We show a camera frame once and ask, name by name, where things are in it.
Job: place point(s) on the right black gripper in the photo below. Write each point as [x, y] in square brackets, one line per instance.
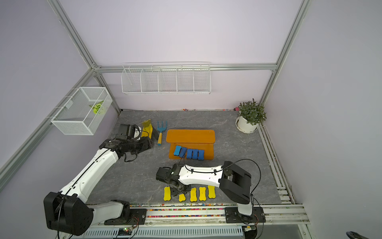
[183, 189]

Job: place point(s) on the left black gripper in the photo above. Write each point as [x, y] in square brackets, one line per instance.
[146, 144]

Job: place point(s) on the yellow eraser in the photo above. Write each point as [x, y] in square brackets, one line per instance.
[193, 195]
[211, 192]
[202, 194]
[167, 194]
[182, 198]

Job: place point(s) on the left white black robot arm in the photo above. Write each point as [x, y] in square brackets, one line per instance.
[66, 211]

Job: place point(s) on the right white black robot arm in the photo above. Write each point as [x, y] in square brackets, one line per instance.
[232, 180]

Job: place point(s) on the orange wooden two-tier shelf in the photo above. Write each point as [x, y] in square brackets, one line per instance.
[201, 139]

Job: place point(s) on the yellow black garden gloves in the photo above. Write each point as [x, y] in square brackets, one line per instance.
[149, 131]

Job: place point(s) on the blue eraser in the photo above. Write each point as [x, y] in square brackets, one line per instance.
[177, 150]
[189, 153]
[183, 152]
[201, 154]
[195, 154]

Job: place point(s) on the blue garden hand rake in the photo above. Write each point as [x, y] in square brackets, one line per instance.
[161, 127]

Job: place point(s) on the green item in basket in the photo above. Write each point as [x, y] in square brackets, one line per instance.
[97, 108]

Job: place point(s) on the potted green plant white pot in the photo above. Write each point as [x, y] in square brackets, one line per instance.
[251, 114]

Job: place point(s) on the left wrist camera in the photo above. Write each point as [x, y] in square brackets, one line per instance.
[135, 132]

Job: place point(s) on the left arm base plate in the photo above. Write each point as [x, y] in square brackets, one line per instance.
[131, 216]

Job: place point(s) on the white mesh wall basket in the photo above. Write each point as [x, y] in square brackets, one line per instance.
[76, 117]

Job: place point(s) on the white wire wall shelf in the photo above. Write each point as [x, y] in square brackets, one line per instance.
[171, 78]

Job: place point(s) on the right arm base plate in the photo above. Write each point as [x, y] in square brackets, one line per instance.
[232, 216]

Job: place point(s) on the white vented cable duct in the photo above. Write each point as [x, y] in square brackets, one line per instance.
[164, 233]

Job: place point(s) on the aluminium rail frame front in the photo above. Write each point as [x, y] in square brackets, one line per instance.
[213, 214]

